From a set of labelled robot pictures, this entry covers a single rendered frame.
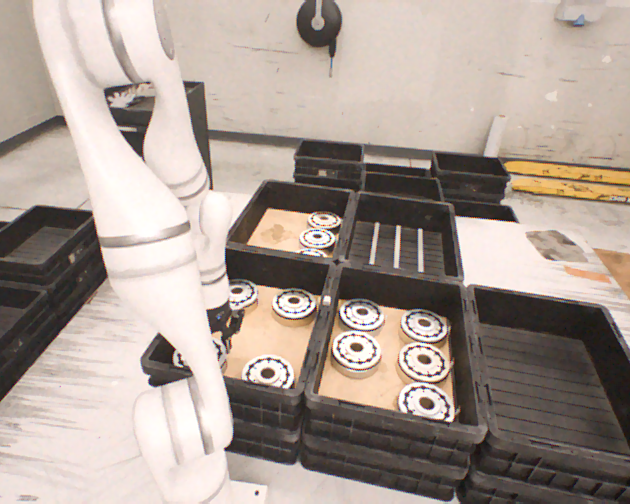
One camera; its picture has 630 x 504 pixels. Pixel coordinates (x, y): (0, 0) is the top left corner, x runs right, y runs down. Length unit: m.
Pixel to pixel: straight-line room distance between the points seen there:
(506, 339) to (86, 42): 0.97
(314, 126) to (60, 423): 3.55
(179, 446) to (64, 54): 0.40
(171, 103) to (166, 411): 0.33
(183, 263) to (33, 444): 0.71
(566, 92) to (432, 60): 1.14
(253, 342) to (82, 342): 0.48
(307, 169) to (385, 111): 1.76
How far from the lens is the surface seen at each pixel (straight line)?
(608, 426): 1.04
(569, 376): 1.09
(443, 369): 0.94
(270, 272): 1.08
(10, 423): 1.15
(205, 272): 0.73
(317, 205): 1.41
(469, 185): 2.58
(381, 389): 0.91
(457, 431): 0.77
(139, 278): 0.45
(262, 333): 0.99
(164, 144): 0.54
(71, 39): 0.45
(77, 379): 1.17
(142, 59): 0.45
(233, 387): 0.78
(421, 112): 4.16
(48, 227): 2.23
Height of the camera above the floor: 1.53
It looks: 35 degrees down
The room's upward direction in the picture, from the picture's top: 3 degrees clockwise
